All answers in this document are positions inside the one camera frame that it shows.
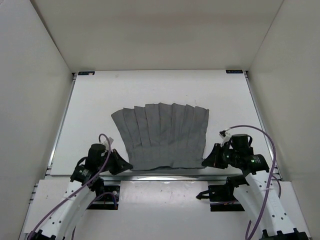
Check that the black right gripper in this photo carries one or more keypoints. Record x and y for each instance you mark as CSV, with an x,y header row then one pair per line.
x,y
213,160

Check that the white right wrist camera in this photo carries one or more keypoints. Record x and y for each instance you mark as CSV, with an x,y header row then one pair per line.
x,y
225,135

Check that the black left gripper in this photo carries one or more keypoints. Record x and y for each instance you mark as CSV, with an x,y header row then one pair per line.
x,y
121,164

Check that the aluminium table edge rail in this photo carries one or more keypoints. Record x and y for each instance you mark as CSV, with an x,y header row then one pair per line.
x,y
165,178

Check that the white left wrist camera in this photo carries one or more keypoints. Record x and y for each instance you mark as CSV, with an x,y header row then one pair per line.
x,y
108,143

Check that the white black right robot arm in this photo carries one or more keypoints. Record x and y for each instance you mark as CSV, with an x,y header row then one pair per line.
x,y
252,189

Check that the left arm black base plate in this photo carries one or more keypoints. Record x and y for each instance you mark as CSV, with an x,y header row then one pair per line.
x,y
106,199

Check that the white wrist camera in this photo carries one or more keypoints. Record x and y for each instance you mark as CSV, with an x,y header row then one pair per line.
x,y
225,135
108,143

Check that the blue label sticker right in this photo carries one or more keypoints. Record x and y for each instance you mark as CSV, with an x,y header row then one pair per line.
x,y
234,71

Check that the blue label sticker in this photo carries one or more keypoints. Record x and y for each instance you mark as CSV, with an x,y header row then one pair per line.
x,y
86,73
234,71

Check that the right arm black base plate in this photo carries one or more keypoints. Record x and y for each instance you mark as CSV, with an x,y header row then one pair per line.
x,y
221,200

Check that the grey pleated skirt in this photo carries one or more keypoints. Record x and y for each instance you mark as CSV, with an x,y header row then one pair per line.
x,y
157,136

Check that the blue label sticker left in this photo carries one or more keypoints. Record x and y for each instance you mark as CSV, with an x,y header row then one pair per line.
x,y
86,73

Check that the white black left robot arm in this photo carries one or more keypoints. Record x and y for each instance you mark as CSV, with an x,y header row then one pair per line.
x,y
84,188

